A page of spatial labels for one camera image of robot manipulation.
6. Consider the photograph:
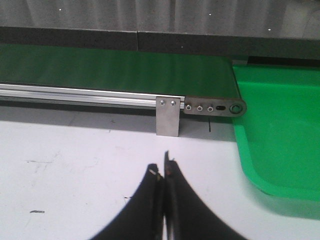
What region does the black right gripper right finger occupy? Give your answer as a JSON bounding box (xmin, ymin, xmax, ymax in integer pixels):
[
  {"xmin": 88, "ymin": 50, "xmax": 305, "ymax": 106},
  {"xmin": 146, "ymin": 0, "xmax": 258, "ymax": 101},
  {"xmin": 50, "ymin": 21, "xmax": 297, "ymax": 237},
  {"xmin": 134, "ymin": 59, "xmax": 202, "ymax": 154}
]
[{"xmin": 164, "ymin": 151, "xmax": 245, "ymax": 240}]

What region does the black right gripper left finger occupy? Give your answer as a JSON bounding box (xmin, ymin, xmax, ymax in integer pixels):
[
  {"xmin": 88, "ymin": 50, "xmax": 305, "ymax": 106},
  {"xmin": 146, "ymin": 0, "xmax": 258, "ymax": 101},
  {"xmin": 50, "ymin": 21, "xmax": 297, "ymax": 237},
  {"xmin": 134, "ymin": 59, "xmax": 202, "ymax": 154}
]
[{"xmin": 93, "ymin": 163, "xmax": 165, "ymax": 240}]

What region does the grey conveyor end plate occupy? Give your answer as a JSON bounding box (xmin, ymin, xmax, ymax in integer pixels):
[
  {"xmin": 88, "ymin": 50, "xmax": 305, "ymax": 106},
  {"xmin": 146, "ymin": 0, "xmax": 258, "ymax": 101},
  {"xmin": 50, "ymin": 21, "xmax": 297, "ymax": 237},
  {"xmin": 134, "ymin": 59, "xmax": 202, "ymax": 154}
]
[{"xmin": 183, "ymin": 96, "xmax": 247, "ymax": 118}]

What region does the green plastic bin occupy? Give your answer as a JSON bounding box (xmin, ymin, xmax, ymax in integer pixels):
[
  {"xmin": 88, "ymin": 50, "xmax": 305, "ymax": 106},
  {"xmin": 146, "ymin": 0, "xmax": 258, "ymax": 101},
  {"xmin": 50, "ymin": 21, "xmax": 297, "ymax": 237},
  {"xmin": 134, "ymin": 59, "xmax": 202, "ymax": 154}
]
[{"xmin": 233, "ymin": 65, "xmax": 320, "ymax": 201}]

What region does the green conveyor belt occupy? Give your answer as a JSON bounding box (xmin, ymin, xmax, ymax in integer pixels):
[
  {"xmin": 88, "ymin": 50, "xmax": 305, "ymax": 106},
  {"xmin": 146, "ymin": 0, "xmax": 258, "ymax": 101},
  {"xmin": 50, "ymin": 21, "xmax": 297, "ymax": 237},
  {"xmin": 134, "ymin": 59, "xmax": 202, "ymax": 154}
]
[{"xmin": 0, "ymin": 44, "xmax": 240, "ymax": 99}]

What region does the grey stone counter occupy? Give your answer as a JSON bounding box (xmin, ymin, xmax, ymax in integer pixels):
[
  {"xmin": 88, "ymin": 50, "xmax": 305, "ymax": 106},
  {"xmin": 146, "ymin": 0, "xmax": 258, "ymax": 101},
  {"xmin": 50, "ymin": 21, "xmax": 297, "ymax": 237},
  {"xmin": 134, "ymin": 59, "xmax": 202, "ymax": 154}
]
[{"xmin": 0, "ymin": 0, "xmax": 320, "ymax": 60}]

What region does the steel conveyor support bracket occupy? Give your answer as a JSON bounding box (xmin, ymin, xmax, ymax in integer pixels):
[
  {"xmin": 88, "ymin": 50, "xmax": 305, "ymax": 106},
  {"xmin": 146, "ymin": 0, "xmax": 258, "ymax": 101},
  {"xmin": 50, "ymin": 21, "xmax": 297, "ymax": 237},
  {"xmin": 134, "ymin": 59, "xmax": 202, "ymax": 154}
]
[{"xmin": 156, "ymin": 96, "xmax": 181, "ymax": 137}]

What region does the aluminium conveyor side rail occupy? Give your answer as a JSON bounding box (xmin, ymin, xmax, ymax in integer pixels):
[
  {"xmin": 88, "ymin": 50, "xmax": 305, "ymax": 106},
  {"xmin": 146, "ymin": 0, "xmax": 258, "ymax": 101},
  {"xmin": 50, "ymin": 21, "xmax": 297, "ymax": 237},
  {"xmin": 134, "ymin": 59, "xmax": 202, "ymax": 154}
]
[{"xmin": 0, "ymin": 83, "xmax": 185, "ymax": 109}]

